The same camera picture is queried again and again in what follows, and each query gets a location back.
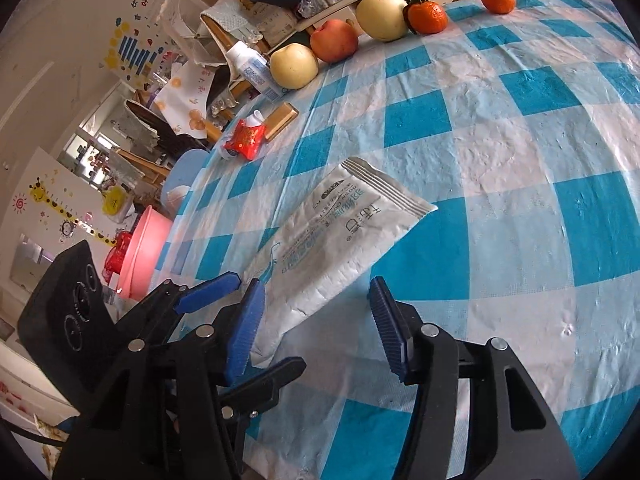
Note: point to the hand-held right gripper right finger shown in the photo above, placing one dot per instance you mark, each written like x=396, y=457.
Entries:
x=390, y=332

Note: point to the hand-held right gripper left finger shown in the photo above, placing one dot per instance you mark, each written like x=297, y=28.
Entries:
x=245, y=332

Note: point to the blue white checkered tablecloth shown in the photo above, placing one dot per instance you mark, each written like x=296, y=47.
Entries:
x=500, y=160

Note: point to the yellow pear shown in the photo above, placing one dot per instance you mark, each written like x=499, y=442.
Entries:
x=381, y=16
x=294, y=66

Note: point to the red gift boxes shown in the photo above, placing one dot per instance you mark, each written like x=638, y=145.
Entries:
x=116, y=255

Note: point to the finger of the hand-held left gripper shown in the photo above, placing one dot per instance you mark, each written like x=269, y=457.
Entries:
x=210, y=290
x=270, y=385

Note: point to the yellow bag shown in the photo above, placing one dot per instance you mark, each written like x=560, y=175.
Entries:
x=116, y=201

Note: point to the white bottle blue label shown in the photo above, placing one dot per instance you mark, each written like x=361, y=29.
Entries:
x=252, y=70

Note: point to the gold rectangular box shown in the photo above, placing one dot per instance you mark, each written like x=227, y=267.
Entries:
x=281, y=121

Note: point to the giraffe height wall sticker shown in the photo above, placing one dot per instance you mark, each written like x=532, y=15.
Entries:
x=50, y=200

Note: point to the white orange print tablecloth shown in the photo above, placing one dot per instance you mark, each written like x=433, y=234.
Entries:
x=185, y=95

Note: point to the red snack packet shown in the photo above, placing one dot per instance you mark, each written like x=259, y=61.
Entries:
x=247, y=141

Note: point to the small white lid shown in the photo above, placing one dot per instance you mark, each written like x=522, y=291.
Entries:
x=254, y=117

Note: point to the blue yellow wall sticker chart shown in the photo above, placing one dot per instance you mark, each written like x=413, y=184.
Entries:
x=132, y=50

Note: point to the red apple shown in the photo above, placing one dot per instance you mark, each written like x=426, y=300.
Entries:
x=334, y=41

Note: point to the pink plastic basin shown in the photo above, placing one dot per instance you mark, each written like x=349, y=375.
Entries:
x=145, y=255

